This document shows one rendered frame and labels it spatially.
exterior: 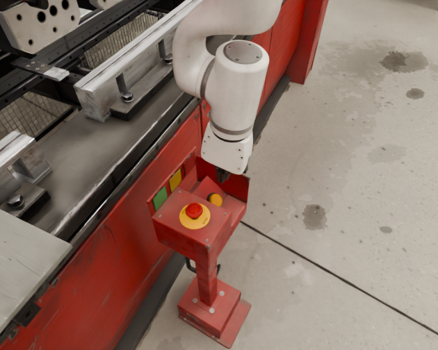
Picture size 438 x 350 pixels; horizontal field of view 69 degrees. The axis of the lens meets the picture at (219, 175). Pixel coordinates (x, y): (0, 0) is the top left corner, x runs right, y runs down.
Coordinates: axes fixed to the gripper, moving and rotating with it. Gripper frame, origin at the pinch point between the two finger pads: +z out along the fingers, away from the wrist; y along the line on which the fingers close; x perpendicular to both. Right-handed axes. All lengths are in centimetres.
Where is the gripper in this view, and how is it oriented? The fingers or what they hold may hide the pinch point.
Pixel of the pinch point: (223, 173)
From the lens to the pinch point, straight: 74.7
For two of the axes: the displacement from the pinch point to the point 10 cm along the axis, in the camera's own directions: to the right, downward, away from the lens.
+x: 4.4, -7.0, 5.6
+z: -0.9, 5.9, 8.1
